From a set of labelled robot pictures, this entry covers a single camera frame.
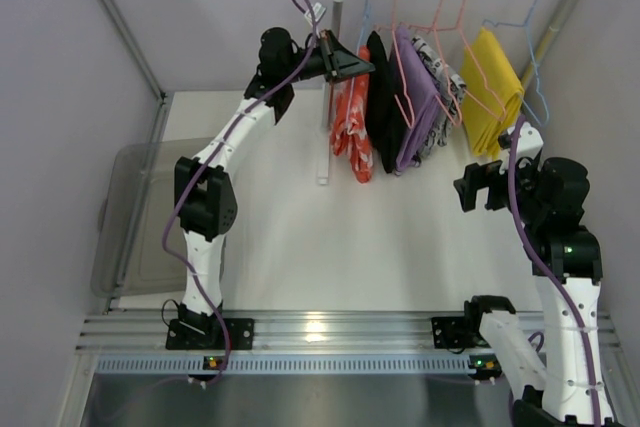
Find orange white patterned trousers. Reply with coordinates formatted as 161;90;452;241
330;74;374;184

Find light blue wire hanger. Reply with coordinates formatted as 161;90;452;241
349;0;377;98

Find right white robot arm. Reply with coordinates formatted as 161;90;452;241
454;157;618;426

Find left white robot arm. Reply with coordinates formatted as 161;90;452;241
166;27;374;350

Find pink hanger with yellow trousers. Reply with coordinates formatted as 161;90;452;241
455;0;506;122

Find purple trousers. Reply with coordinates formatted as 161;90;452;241
389;25;440;174

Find yellow trousers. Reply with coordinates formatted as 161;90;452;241
459;27;524;158

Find black white patterned trousers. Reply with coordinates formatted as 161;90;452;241
411;35;466;160

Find pink hanger with patterned trousers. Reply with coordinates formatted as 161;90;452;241
410;0;463;127

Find empty light blue hanger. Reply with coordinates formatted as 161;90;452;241
482;0;551;127

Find translucent grey plastic bin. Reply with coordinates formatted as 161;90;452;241
91;138;208;298

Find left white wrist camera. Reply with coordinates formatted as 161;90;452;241
304;2;326;29

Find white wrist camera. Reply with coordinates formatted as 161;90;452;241
304;2;326;29
498;121;544;173

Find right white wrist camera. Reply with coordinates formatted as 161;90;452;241
498;121;544;173

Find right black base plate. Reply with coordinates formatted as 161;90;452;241
431;316;489;351

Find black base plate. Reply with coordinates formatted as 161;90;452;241
165;316;254;350
431;316;489;351

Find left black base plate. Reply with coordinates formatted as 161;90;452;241
165;316;254;350

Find aluminium mounting rail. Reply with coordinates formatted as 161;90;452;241
74;309;621;354

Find slotted grey cable duct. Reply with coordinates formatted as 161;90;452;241
95;354;476;375

